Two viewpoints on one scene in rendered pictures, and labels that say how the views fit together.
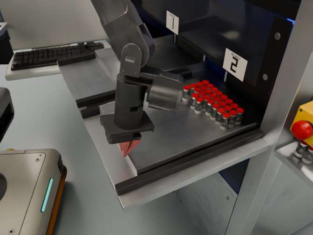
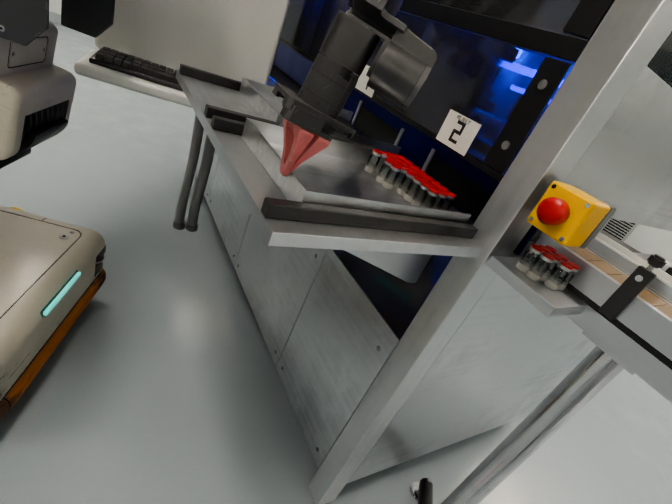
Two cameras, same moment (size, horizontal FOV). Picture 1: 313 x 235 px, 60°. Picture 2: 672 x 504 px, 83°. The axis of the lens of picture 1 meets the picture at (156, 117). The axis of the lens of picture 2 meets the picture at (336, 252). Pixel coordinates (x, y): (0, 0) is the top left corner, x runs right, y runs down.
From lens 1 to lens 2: 0.30 m
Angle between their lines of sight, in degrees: 16
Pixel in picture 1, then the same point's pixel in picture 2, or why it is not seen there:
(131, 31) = not seen: outside the picture
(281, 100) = (523, 176)
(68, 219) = (79, 355)
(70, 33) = (199, 62)
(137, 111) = (348, 83)
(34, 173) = (50, 254)
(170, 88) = (415, 56)
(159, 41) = not seen: hidden behind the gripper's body
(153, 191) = (322, 232)
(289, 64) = (551, 123)
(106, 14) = not seen: outside the picture
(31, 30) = (142, 28)
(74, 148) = (125, 256)
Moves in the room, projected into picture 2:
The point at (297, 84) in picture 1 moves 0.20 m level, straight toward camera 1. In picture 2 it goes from (556, 150) to (559, 160)
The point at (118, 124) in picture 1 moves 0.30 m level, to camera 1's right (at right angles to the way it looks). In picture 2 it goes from (308, 97) to (516, 181)
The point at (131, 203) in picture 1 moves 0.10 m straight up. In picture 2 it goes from (286, 232) to (315, 153)
